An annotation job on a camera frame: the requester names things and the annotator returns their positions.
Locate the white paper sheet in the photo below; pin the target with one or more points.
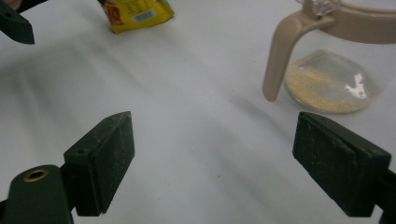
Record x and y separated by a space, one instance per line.
199 93

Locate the yellow green snack packet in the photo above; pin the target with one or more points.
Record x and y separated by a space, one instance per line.
137 15

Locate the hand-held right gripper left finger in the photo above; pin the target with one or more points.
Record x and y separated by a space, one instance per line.
102 161

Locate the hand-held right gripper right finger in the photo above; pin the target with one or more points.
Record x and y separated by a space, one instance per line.
339 161

